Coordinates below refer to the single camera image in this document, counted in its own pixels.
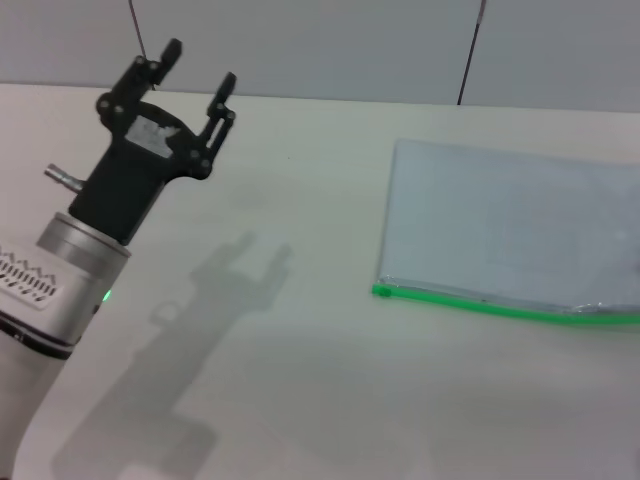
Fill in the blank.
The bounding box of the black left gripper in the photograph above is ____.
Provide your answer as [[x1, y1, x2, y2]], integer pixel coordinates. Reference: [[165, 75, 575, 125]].
[[68, 37, 239, 247]]

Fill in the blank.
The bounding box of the translucent green-zip document bag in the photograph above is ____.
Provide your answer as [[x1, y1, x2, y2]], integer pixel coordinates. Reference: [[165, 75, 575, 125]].
[[370, 138, 640, 327]]

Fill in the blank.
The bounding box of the silver cable connector plug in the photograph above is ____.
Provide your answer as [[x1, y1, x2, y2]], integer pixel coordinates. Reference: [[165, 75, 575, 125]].
[[43, 162, 84, 194]]

